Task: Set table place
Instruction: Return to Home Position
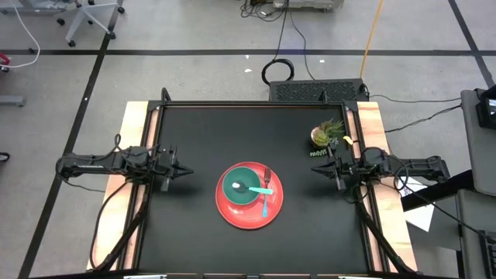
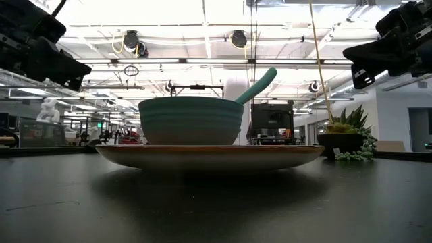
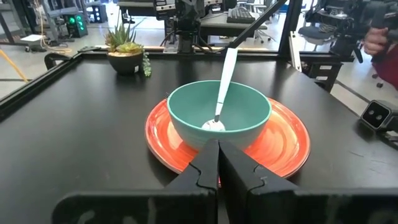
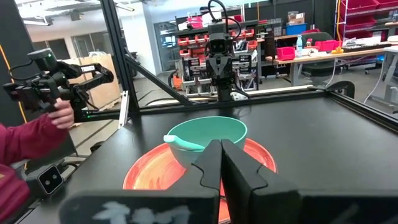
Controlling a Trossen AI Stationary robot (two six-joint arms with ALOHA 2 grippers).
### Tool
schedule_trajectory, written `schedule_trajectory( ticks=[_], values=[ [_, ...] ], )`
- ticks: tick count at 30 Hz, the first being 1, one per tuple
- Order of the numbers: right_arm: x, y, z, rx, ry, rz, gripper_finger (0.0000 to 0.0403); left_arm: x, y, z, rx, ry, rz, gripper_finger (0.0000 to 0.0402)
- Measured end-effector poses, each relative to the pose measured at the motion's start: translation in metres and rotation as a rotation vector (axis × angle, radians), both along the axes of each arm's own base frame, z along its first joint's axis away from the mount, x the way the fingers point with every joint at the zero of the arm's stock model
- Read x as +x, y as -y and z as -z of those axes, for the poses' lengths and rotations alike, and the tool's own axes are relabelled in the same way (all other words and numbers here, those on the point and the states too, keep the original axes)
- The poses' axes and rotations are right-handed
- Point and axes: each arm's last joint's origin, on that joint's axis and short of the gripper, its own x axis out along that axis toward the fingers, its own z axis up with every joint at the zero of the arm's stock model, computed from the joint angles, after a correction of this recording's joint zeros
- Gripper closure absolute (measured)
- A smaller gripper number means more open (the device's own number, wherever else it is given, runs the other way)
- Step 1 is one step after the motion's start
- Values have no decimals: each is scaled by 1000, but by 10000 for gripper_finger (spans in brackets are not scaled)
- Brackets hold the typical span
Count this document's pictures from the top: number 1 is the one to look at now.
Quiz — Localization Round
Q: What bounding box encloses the white chair star base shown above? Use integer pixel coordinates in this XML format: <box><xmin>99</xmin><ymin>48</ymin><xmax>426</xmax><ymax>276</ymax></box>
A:
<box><xmin>56</xmin><ymin>0</ymin><xmax>126</xmax><ymax>48</ymax></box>

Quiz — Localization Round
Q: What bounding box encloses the black screen device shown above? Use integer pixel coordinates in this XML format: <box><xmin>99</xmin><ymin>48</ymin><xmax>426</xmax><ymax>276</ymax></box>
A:
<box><xmin>475</xmin><ymin>84</ymin><xmax>496</xmax><ymax>131</ymax></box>

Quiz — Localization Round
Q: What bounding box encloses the white cable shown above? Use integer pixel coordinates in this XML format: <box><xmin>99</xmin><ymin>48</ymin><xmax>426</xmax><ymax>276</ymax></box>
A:
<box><xmin>0</xmin><ymin>0</ymin><xmax>42</xmax><ymax>71</ymax></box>

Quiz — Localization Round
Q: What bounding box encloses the light wooden board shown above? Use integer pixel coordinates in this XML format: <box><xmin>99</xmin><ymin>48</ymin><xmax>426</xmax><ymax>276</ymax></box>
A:
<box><xmin>347</xmin><ymin>101</ymin><xmax>419</xmax><ymax>272</ymax></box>
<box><xmin>87</xmin><ymin>101</ymin><xmax>160</xmax><ymax>271</ymax></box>

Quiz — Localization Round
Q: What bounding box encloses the black computer tower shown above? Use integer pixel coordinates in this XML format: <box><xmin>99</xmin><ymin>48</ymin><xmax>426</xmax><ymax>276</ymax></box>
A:
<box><xmin>268</xmin><ymin>77</ymin><xmax>370</xmax><ymax>104</ymax></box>

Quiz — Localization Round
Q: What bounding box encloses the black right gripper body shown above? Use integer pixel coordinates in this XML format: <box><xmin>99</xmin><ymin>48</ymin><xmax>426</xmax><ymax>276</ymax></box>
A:
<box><xmin>327</xmin><ymin>145</ymin><xmax>357</xmax><ymax>192</ymax></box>

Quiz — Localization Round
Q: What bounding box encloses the black coiled cable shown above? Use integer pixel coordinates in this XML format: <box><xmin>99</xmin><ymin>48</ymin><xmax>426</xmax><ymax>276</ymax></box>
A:
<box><xmin>260</xmin><ymin>0</ymin><xmax>295</xmax><ymax>87</ymax></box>

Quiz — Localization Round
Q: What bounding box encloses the teal ribbed bowl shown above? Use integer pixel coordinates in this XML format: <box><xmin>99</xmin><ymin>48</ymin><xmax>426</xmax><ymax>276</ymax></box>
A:
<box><xmin>222</xmin><ymin>166</ymin><xmax>263</xmax><ymax>206</ymax></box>

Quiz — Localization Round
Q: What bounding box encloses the grey desk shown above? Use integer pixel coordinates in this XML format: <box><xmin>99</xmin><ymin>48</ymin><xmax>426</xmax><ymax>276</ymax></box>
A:
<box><xmin>460</xmin><ymin>88</ymin><xmax>496</xmax><ymax>197</ymax></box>
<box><xmin>456</xmin><ymin>188</ymin><xmax>496</xmax><ymax>279</ymax></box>

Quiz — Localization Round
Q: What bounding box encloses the black floor cable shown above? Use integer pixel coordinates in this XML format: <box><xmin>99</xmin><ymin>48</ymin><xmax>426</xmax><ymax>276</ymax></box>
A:
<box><xmin>363</xmin><ymin>92</ymin><xmax>463</xmax><ymax>105</ymax></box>
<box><xmin>384</xmin><ymin>103</ymin><xmax>463</xmax><ymax>134</ymax></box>

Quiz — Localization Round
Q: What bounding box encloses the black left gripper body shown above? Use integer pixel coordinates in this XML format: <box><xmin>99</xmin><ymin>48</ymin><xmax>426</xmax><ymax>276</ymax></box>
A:
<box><xmin>153</xmin><ymin>145</ymin><xmax>181</xmax><ymax>192</ymax></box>

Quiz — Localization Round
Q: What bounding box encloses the succulent plant in brown pot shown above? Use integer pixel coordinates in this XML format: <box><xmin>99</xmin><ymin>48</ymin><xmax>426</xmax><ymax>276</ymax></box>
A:
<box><xmin>308</xmin><ymin>118</ymin><xmax>346</xmax><ymax>158</ymax></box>

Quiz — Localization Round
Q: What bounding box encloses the black aluminium table frame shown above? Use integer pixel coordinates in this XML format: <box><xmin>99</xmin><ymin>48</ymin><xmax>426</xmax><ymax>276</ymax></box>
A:
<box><xmin>91</xmin><ymin>87</ymin><xmax>418</xmax><ymax>279</ymax></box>

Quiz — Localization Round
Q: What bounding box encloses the black keyboard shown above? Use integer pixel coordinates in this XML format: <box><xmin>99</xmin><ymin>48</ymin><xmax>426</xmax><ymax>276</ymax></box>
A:
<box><xmin>478</xmin><ymin>229</ymin><xmax>496</xmax><ymax>268</ymax></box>

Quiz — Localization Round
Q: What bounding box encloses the yellow cable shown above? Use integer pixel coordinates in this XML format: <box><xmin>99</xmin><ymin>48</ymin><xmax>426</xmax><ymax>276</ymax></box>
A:
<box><xmin>359</xmin><ymin>0</ymin><xmax>385</xmax><ymax>79</ymax></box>

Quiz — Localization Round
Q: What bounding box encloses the teal spoon handle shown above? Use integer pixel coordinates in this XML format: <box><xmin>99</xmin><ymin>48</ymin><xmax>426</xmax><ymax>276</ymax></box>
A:
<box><xmin>231</xmin><ymin>181</ymin><xmax>274</xmax><ymax>196</ymax></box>

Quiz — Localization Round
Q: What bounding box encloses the red round plate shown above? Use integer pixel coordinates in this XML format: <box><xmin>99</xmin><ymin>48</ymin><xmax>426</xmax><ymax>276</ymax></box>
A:
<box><xmin>215</xmin><ymin>160</ymin><xmax>284</xmax><ymax>231</ymax></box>

